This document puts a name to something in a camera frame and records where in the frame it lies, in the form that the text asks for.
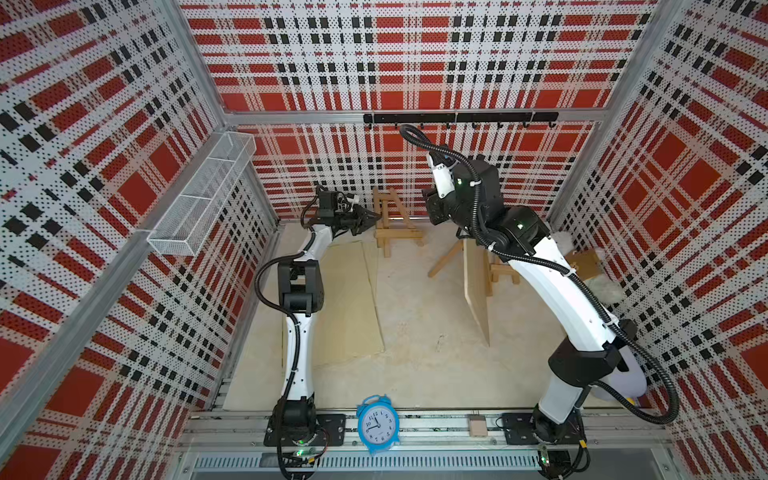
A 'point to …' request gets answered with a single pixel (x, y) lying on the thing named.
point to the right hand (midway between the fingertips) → (438, 189)
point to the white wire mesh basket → (187, 220)
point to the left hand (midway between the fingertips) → (384, 213)
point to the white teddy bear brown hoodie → (589, 262)
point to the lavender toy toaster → (630, 383)
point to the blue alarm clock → (378, 423)
